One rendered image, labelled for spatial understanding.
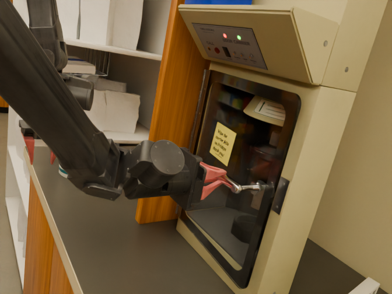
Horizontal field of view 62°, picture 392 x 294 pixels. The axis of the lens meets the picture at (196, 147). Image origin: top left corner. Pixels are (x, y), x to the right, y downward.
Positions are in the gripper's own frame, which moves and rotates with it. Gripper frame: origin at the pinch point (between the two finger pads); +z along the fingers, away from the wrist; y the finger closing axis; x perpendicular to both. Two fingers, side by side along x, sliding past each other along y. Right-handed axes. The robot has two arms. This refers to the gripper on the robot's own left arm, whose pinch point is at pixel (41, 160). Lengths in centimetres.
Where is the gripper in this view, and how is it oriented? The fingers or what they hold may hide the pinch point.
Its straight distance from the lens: 87.9
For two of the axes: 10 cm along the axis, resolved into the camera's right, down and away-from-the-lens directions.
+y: 8.2, 0.1, 5.7
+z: -2.1, 9.4, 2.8
